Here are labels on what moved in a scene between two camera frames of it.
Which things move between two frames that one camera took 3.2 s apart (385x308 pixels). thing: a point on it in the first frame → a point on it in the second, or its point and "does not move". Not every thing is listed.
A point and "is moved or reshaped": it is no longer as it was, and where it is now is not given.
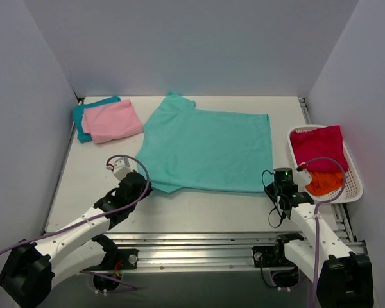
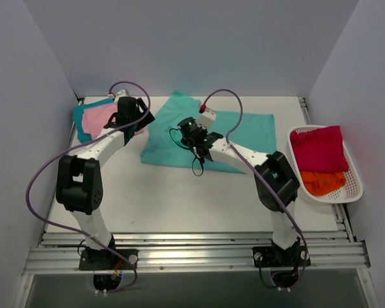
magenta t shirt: x=324 y=142 does not move
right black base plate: x=271 y=256 does not move
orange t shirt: x=323 y=183 does not move
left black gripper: x=141 y=185 → x=140 y=104
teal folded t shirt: x=77 y=114 does not move
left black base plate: x=117 y=259 does not move
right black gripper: x=273 y=190 → x=196 y=147
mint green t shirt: x=186 y=147 is moved or reshaped
